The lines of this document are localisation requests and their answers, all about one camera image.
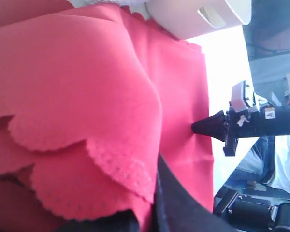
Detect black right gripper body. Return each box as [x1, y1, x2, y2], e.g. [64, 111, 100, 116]
[223, 106, 266, 157]

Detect red scalloped table cloth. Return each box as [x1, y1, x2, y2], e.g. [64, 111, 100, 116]
[0, 0, 214, 232]

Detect white woven plastic basket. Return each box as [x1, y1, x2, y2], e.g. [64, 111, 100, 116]
[67, 0, 148, 8]

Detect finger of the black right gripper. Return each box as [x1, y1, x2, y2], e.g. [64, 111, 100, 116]
[194, 131, 226, 142]
[191, 110, 226, 133]

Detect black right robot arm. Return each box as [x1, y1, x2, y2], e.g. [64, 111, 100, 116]
[191, 101, 290, 156]

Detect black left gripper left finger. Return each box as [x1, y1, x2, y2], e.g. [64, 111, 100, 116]
[58, 210, 140, 232]

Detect cream plastic bin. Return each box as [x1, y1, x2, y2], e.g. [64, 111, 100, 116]
[145, 0, 252, 40]

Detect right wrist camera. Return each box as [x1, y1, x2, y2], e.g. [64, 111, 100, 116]
[230, 80, 255, 112]

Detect person in blue jeans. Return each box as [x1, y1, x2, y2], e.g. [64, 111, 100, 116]
[231, 135, 290, 194]

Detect black robot base motors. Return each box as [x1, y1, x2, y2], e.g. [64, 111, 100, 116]
[213, 187, 290, 232]

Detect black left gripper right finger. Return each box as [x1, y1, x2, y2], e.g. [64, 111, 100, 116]
[153, 155, 237, 232]

